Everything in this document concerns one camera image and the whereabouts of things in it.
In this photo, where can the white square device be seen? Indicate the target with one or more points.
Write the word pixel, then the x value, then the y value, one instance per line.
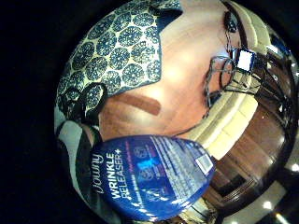
pixel 245 60

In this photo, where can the blue and cream patterned cloth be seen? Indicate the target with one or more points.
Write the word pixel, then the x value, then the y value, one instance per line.
pixel 121 53

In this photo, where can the dark wooden cabinet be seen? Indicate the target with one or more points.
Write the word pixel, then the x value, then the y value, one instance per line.
pixel 249 155

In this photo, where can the small black device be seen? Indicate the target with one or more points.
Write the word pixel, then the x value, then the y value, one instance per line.
pixel 230 21

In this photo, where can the cream cushioned bench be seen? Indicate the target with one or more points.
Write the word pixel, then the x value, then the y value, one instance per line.
pixel 230 121

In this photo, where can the blue labelled spray bottle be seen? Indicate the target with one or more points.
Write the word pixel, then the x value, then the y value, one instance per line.
pixel 149 177

